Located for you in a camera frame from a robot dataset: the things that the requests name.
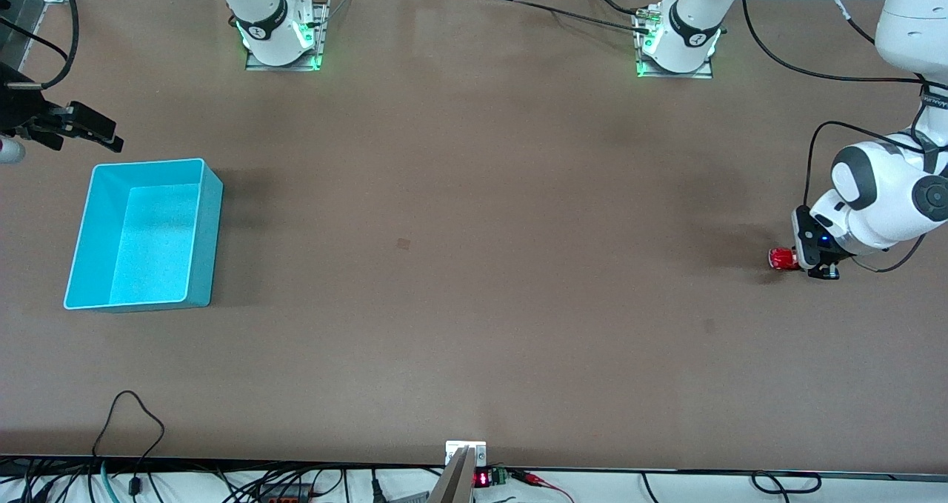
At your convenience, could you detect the blue plastic box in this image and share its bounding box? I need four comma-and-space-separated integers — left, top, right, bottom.
63, 158, 224, 313

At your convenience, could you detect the black power strip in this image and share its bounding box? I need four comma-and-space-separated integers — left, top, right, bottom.
256, 481, 316, 503

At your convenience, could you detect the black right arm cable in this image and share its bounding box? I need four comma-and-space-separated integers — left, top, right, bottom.
0, 0, 81, 91

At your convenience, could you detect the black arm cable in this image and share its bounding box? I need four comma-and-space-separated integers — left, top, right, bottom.
0, 0, 81, 91
741, 0, 935, 274

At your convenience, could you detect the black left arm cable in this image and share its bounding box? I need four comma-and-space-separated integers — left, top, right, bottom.
741, 0, 935, 274

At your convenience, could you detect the black coiled cable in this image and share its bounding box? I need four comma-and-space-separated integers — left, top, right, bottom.
750, 470, 824, 496

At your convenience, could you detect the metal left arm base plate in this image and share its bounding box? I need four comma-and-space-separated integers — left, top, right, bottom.
633, 3, 714, 80

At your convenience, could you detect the thin black looped cable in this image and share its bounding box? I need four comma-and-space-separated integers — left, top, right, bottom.
90, 390, 167, 498

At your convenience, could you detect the long black table cable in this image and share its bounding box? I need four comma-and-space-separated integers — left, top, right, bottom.
485, 0, 652, 33

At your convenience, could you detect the red clip lead cable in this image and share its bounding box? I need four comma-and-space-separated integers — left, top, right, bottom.
511, 470, 577, 503

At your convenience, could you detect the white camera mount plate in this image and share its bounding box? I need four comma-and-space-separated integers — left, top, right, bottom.
444, 440, 488, 468

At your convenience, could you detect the grey aluminium camera bar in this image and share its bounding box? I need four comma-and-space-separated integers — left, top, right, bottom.
426, 446, 476, 503

